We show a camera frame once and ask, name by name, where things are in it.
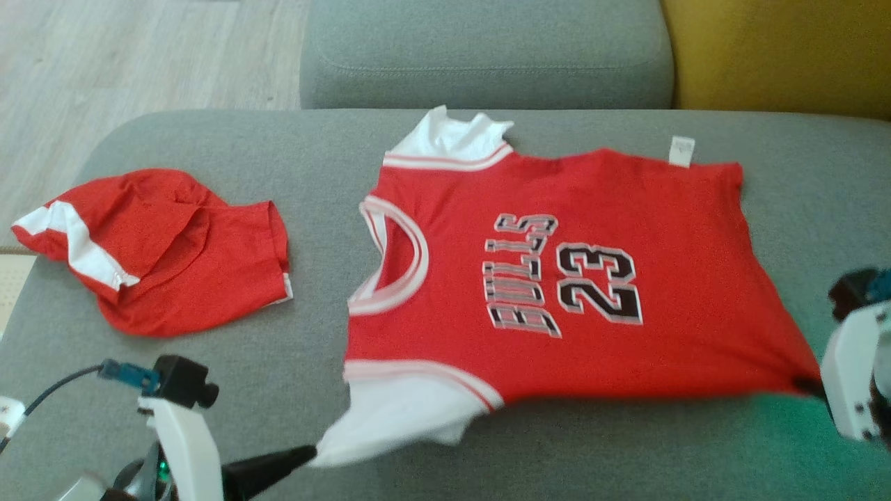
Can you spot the grey and yellow sofa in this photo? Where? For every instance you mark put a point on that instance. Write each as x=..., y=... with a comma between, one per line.
x=243, y=139

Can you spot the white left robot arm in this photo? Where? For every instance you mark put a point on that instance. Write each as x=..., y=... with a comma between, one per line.
x=10, y=414

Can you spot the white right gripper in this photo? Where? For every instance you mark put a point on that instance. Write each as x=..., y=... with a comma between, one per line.
x=853, y=376

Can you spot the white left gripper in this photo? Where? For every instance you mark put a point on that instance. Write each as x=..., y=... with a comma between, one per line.
x=188, y=452

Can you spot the grey sofa back cushion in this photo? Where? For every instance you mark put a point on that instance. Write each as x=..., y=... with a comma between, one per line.
x=487, y=42

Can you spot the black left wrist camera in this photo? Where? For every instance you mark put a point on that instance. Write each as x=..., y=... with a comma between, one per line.
x=181, y=379

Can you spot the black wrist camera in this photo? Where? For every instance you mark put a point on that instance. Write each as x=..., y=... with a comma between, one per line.
x=853, y=289
x=181, y=379

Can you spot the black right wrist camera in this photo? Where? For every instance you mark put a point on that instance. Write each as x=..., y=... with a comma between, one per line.
x=853, y=289

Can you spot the large yellow sofa back cushion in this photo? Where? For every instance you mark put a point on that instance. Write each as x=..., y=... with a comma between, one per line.
x=779, y=56

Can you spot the red shorts with white stripe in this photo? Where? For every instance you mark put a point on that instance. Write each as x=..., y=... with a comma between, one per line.
x=195, y=264

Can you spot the cream perforated laundry basket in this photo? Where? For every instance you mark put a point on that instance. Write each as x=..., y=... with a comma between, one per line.
x=12, y=292

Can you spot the red Bulls 23 jersey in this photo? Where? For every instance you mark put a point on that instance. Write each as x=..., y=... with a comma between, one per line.
x=696, y=278

